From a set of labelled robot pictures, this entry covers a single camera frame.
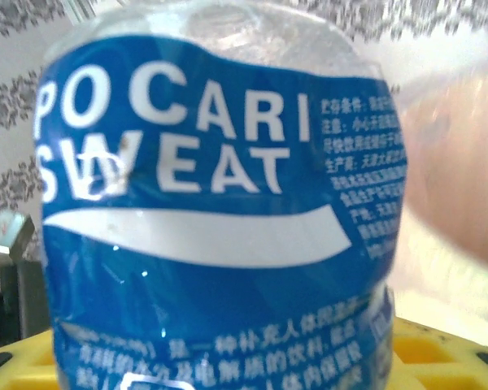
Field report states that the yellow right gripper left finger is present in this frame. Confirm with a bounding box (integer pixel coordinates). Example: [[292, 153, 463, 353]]
[[0, 327, 62, 390]]

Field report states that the blue Pocari Sweat bottle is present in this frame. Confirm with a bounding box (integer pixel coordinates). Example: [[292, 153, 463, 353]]
[[32, 0, 410, 390]]

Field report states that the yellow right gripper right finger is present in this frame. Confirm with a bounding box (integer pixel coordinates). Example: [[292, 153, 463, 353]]
[[390, 316, 488, 390]]

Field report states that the white bin with plastic liner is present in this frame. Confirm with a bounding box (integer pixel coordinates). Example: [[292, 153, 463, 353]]
[[392, 24, 488, 285]]

